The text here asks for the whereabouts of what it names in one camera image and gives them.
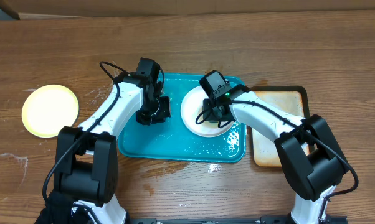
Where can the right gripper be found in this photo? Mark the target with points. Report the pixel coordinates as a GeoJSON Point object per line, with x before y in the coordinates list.
{"type": "Point", "coordinates": [210, 116]}

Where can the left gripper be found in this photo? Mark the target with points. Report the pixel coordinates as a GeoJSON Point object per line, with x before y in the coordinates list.
{"type": "Point", "coordinates": [165, 111]}

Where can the white plate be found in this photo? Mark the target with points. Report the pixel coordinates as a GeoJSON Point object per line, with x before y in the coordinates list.
{"type": "Point", "coordinates": [191, 106]}

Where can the yellow plate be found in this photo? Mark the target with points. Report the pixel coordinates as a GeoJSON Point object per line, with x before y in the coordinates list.
{"type": "Point", "coordinates": [48, 109]}

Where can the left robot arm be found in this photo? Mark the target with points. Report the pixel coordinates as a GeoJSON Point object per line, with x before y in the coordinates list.
{"type": "Point", "coordinates": [85, 173]}

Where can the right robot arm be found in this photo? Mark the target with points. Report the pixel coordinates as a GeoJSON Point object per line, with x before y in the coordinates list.
{"type": "Point", "coordinates": [312, 160]}

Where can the teal plastic tray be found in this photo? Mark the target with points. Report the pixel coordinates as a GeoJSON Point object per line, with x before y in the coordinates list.
{"type": "Point", "coordinates": [172, 139]}

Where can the black knit cloth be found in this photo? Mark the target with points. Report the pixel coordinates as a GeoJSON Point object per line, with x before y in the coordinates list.
{"type": "Point", "coordinates": [59, 211]}

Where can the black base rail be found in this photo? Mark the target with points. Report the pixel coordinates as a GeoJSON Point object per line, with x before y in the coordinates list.
{"type": "Point", "coordinates": [266, 219]}

